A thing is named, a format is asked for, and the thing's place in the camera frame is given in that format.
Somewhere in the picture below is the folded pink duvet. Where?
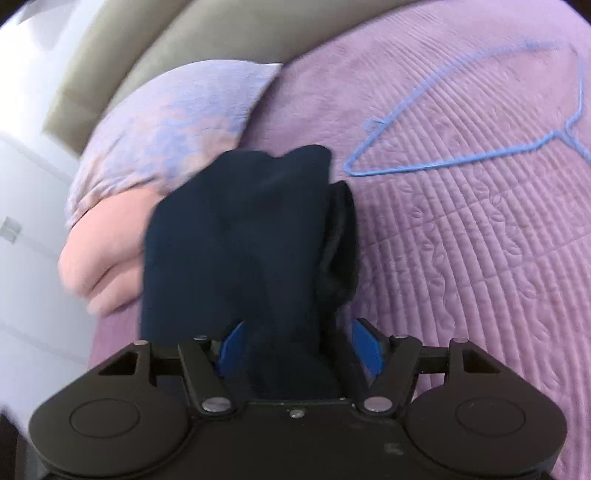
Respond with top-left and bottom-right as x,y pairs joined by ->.
58,186 -> 163,317

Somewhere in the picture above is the lilac patterned pillow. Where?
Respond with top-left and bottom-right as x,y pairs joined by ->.
65,60 -> 281,228

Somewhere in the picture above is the grey padded headboard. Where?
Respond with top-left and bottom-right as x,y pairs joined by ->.
43,0 -> 431,158

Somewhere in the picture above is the blue wire clothes hanger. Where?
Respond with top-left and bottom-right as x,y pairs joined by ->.
342,41 -> 590,177

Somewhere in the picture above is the navy blue garment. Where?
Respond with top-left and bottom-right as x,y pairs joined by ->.
140,145 -> 359,400

